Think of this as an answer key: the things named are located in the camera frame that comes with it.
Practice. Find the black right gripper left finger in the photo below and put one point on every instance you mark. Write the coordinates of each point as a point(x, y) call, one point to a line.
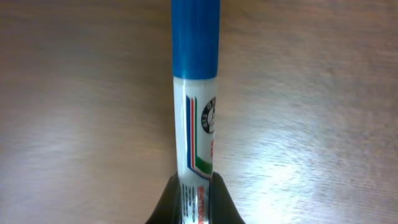
point(168, 208)

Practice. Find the blue cap whiteboard marker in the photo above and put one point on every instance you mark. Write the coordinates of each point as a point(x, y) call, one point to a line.
point(195, 45)

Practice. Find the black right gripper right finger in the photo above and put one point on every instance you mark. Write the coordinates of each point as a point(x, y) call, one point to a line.
point(222, 207)

